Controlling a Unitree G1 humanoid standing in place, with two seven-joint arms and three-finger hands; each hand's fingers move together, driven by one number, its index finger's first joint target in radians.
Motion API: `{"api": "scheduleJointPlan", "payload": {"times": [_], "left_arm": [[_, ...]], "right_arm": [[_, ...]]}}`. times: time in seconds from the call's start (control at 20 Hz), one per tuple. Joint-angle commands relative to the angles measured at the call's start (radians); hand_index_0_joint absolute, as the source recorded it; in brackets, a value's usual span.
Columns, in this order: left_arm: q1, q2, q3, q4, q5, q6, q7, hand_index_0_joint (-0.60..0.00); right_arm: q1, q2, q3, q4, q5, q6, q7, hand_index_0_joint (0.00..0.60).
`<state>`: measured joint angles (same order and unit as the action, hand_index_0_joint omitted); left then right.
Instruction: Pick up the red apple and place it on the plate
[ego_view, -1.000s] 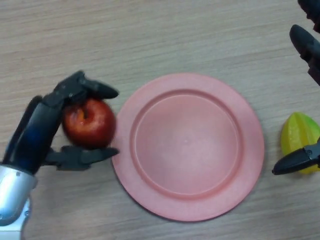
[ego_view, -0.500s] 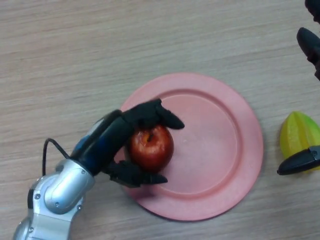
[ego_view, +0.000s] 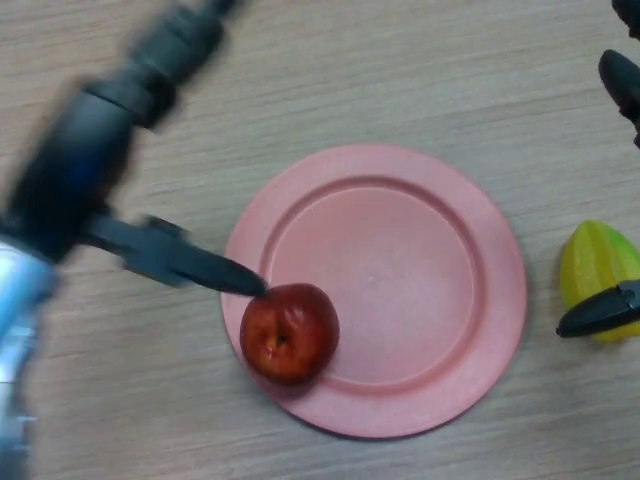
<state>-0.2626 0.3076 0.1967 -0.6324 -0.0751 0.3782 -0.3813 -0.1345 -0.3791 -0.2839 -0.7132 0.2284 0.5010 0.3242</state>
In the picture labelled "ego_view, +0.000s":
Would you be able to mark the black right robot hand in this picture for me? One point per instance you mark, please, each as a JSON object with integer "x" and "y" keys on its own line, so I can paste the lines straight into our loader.
{"x": 622, "y": 95}

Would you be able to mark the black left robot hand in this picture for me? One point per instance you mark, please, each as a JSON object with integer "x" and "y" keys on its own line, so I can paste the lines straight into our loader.
{"x": 75, "y": 175}

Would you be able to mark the red apple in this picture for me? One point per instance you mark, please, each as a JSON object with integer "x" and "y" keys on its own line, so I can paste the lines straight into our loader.
{"x": 290, "y": 335}

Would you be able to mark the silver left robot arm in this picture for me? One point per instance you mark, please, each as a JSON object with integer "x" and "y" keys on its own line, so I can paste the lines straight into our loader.
{"x": 17, "y": 350}

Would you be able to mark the pink plastic plate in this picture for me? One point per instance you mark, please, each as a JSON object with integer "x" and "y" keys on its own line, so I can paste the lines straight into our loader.
{"x": 390, "y": 280}

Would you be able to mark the yellow green starfruit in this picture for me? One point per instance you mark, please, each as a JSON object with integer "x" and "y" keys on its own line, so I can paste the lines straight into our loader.
{"x": 595, "y": 270}

